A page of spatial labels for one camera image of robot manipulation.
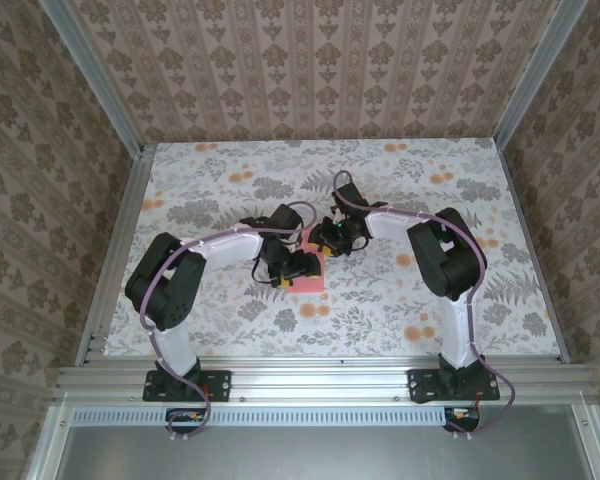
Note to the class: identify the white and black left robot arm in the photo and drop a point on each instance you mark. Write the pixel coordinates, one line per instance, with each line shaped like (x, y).
(177, 350)

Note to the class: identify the black connector board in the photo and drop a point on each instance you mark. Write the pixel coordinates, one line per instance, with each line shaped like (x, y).
(462, 425)
(185, 426)

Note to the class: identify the aluminium frame post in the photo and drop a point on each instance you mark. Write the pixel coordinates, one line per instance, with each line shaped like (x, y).
(535, 70)
(95, 75)

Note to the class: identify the floral patterned table cover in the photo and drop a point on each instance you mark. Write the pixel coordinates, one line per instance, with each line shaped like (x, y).
(380, 310)

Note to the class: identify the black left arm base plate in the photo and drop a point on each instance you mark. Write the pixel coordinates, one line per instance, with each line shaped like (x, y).
(220, 385)

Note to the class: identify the grey sheet metal panel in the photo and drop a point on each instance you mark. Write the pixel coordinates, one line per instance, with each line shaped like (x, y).
(305, 455)

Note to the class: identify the long aluminium frame beam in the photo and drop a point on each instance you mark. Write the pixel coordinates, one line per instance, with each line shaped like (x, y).
(320, 382)

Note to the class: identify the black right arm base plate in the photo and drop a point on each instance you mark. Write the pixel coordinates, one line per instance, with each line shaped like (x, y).
(422, 385)

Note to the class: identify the aluminium side rail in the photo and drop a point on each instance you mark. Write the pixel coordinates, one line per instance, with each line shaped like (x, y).
(115, 255)

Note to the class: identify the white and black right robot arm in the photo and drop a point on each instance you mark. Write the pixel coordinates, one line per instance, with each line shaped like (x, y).
(457, 335)

